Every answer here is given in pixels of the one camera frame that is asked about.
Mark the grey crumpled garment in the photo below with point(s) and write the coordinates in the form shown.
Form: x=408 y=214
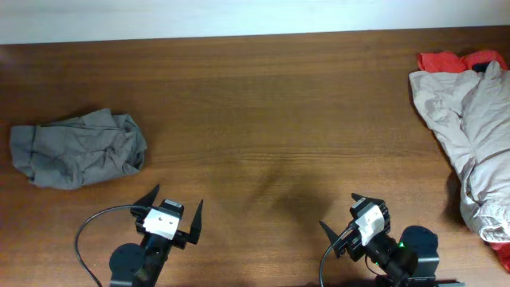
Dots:
x=79 y=151

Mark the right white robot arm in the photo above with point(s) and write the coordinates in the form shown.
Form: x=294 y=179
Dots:
x=410 y=261

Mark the black garment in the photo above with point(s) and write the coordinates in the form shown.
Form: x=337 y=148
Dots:
x=480 y=67

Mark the red garment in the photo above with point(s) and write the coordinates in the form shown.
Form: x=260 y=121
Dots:
x=442 y=61

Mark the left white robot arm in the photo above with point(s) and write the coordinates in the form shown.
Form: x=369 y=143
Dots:
x=141 y=264

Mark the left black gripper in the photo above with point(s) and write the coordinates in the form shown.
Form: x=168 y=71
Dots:
x=180 y=241

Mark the beige cargo shorts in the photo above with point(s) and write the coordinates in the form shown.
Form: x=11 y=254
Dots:
x=474 y=131

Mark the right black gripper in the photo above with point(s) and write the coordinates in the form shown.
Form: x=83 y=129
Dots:
x=352 y=243

